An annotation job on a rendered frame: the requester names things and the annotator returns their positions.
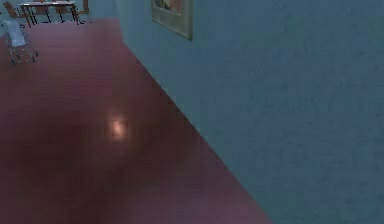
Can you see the pale blue chair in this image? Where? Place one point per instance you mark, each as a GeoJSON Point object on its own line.
{"type": "Point", "coordinates": [15, 33]}

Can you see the brown wooden table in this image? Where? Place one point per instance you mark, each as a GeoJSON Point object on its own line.
{"type": "Point", "coordinates": [46, 4]}

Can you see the framed wall picture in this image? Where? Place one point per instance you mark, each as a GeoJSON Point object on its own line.
{"type": "Point", "coordinates": [173, 15]}

